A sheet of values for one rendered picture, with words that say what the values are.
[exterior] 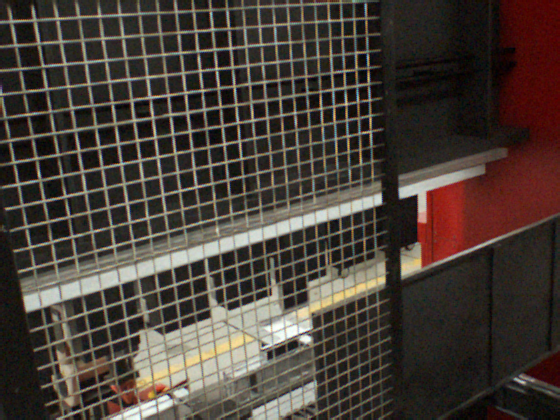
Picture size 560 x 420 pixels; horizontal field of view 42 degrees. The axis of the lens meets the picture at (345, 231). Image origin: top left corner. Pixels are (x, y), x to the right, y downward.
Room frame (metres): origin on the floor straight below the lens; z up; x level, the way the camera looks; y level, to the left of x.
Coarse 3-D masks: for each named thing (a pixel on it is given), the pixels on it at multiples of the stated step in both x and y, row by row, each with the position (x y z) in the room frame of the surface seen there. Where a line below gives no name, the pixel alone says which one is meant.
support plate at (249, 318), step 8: (240, 312) 2.18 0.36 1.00; (248, 312) 2.18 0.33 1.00; (264, 312) 2.17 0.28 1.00; (272, 312) 2.17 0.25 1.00; (280, 312) 2.16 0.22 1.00; (232, 320) 2.12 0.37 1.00; (240, 320) 2.12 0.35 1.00; (248, 320) 2.11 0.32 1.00; (296, 320) 2.09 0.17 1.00; (240, 328) 2.06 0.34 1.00; (248, 328) 2.05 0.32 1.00; (256, 328) 2.05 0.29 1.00; (304, 328) 2.03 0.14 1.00; (256, 336) 1.99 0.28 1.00
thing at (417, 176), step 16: (464, 160) 2.12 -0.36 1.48; (480, 160) 2.17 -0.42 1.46; (400, 176) 1.95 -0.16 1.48; (416, 176) 1.98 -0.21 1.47; (432, 176) 2.02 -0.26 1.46; (336, 192) 1.82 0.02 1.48; (352, 192) 1.82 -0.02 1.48; (304, 208) 1.72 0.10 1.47; (320, 208) 1.75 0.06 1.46; (224, 224) 1.58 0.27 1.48; (240, 224) 1.59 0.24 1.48; (256, 224) 1.62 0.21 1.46; (272, 224) 1.65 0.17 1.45; (160, 240) 1.49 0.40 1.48; (176, 240) 1.49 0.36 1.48; (192, 240) 1.51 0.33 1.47; (208, 240) 1.54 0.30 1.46; (112, 256) 1.40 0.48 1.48; (128, 256) 1.41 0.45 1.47; (160, 256) 1.46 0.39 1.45; (48, 272) 1.32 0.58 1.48; (64, 272) 1.32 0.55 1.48; (80, 272) 1.34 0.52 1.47; (96, 272) 1.36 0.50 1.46; (48, 288) 1.30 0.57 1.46
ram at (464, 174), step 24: (480, 168) 2.49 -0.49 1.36; (408, 192) 2.25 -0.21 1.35; (312, 216) 1.99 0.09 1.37; (336, 216) 2.05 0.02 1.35; (216, 240) 1.78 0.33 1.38; (240, 240) 1.83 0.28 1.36; (144, 264) 1.65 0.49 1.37; (168, 264) 1.69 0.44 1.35; (72, 288) 1.53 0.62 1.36; (96, 288) 1.57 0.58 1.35
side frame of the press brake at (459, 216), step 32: (512, 0) 2.43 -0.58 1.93; (544, 0) 2.34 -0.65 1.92; (512, 32) 2.43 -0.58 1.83; (544, 32) 2.34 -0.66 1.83; (544, 64) 2.34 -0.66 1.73; (512, 96) 2.43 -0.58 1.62; (544, 96) 2.34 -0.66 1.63; (544, 128) 2.33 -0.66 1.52; (512, 160) 2.42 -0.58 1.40; (544, 160) 2.33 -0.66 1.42; (448, 192) 2.64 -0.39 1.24; (480, 192) 2.53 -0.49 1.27; (512, 192) 2.42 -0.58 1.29; (544, 192) 2.33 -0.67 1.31; (448, 224) 2.64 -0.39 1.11; (480, 224) 2.53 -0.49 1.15; (512, 224) 2.42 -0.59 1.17; (448, 256) 2.65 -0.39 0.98
